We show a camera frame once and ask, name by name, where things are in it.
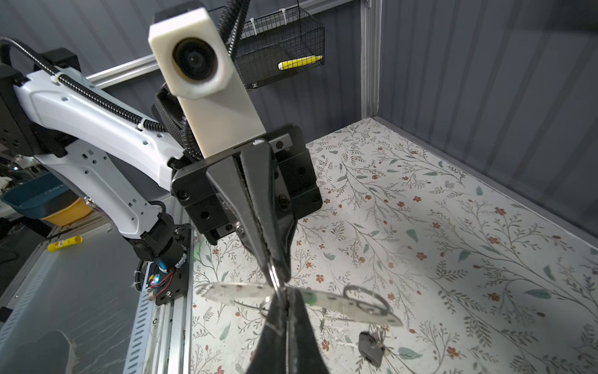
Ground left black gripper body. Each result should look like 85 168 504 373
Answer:
171 123 322 245

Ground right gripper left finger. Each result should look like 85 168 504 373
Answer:
246 288 290 374

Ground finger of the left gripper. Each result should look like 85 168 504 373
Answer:
240 139 297 283
206 157 272 285

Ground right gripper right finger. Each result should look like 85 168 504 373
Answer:
287 288 329 374

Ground metal perforated ring disc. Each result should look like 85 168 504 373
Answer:
194 282 403 327

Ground green key tag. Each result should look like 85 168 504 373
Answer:
301 289 318 305

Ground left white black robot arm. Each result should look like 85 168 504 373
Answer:
1 1 322 287

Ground yellow marker in basket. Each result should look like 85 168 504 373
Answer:
277 55 323 71

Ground yellow marker on bench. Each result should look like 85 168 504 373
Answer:
47 235 83 252

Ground teal and yellow bins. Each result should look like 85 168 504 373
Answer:
1 173 93 227

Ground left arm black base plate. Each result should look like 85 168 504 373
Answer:
145 224 193 306

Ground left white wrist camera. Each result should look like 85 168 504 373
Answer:
148 2 266 157

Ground white slotted cable duct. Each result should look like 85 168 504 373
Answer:
122 285 155 374

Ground black wire wall basket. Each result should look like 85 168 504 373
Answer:
217 1 325 90

